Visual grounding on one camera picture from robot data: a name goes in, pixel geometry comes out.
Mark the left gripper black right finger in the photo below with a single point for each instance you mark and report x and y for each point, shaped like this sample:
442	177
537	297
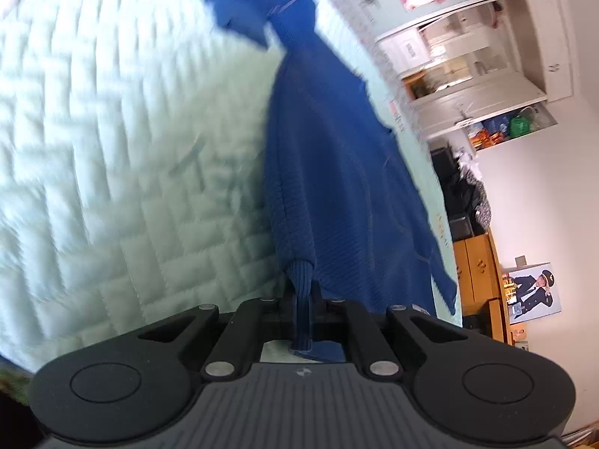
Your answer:
343	331

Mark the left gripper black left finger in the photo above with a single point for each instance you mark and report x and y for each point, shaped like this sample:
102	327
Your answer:
240	344

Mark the blue knit sweater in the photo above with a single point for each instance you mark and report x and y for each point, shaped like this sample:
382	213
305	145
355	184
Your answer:
346	217

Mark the wooden dresser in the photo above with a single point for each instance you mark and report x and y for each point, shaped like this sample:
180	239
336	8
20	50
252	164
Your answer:
480	282

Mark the mint quilted bee bedspread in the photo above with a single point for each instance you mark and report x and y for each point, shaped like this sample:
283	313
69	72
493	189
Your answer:
132	134

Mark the portrait of uniformed child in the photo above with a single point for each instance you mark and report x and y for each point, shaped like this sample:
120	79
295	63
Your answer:
531	293

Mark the shelf niche with bags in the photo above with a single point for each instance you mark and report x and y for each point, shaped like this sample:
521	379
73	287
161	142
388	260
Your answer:
510	126

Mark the white door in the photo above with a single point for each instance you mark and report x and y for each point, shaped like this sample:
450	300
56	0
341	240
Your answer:
473	101

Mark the white drawer shelf unit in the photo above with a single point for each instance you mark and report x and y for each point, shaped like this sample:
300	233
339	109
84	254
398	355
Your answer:
473	41

